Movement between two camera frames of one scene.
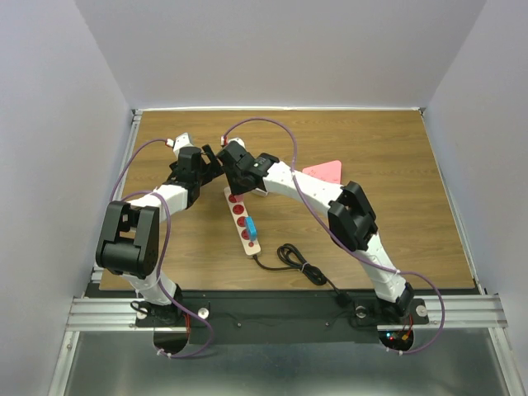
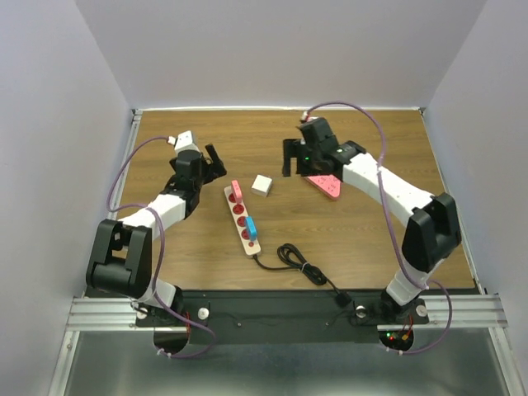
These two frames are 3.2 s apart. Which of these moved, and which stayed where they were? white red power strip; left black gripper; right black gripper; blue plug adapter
Moved: right black gripper
Stayed: left black gripper; white red power strip; blue plug adapter
